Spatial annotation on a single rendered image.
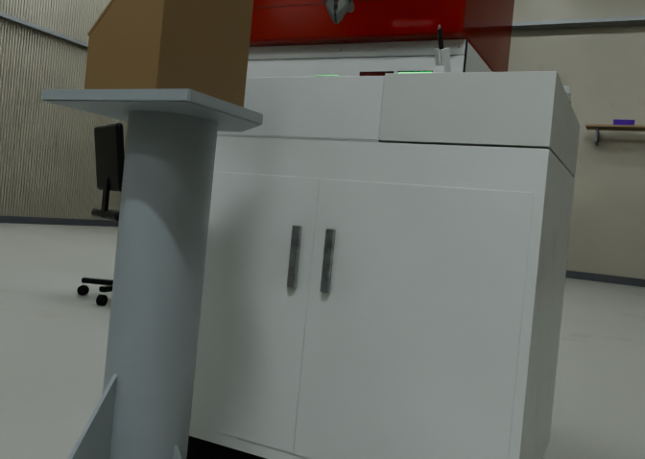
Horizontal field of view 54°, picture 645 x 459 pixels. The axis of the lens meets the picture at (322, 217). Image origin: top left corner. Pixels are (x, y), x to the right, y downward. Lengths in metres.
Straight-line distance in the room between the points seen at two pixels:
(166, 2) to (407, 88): 0.54
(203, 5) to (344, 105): 0.42
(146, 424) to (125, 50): 0.63
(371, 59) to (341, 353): 1.06
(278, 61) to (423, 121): 1.02
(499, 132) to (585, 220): 9.64
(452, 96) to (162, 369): 0.77
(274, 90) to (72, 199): 11.22
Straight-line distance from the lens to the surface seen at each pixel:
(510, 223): 1.29
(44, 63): 12.26
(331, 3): 1.54
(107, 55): 1.15
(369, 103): 1.40
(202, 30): 1.16
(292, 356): 1.47
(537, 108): 1.31
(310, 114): 1.46
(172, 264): 1.13
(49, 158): 12.26
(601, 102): 11.13
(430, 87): 1.36
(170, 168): 1.12
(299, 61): 2.23
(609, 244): 10.90
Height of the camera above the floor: 0.65
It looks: level
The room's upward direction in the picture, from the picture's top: 5 degrees clockwise
